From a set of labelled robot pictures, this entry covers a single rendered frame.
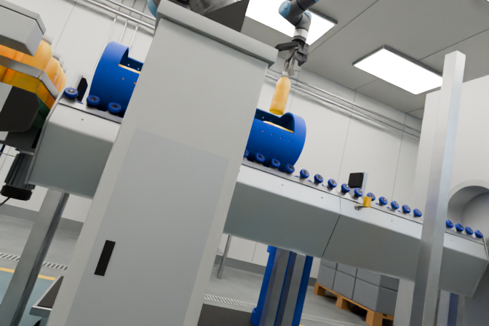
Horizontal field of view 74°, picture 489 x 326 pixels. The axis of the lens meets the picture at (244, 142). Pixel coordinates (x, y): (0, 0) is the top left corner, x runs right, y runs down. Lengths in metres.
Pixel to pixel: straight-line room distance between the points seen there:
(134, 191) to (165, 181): 0.07
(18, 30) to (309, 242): 1.29
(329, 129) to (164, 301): 5.10
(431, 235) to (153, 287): 1.14
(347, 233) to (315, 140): 4.02
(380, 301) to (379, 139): 3.06
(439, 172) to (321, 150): 4.05
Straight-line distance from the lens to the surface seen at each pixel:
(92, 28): 5.19
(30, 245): 1.30
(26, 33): 1.13
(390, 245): 1.75
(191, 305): 0.81
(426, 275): 1.57
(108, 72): 1.28
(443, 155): 1.63
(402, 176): 6.57
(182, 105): 0.79
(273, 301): 1.63
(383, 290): 4.19
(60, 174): 1.28
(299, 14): 1.69
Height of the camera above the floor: 0.70
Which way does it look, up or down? 13 degrees up
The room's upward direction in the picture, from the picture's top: 15 degrees clockwise
